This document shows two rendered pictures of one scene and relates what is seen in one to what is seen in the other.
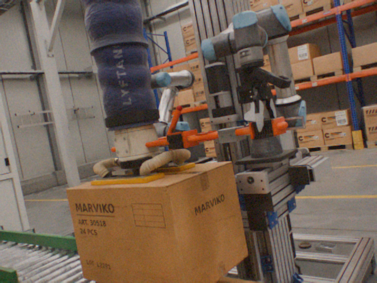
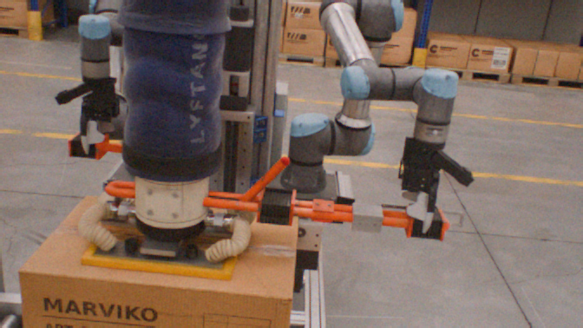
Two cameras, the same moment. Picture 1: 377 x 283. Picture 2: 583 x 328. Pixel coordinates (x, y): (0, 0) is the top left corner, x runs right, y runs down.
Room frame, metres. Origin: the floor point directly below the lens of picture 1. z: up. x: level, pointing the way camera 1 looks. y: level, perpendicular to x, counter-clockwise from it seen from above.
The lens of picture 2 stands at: (0.31, 0.78, 1.81)
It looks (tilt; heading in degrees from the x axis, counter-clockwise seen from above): 23 degrees down; 321
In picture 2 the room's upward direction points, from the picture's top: 6 degrees clockwise
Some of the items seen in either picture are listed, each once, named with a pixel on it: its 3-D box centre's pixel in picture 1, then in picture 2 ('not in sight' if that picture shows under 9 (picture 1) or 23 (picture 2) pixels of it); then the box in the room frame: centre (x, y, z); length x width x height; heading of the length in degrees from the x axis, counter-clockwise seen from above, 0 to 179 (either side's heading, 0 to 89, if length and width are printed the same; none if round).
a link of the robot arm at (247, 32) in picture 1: (246, 32); (436, 95); (1.10, -0.24, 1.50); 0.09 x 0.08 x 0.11; 155
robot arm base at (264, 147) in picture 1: (265, 144); (304, 169); (1.66, -0.35, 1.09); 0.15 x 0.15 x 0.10
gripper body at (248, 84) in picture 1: (253, 83); (422, 164); (1.10, -0.23, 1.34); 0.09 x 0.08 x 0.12; 50
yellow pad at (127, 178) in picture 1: (124, 176); (160, 252); (1.39, 0.27, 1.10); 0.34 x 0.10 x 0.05; 50
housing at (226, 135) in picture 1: (231, 134); (366, 218); (1.16, -0.15, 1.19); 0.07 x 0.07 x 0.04; 50
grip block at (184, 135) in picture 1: (182, 139); (276, 206); (1.30, 0.02, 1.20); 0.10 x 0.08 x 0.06; 140
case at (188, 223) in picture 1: (155, 221); (174, 306); (1.46, 0.20, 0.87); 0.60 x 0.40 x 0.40; 51
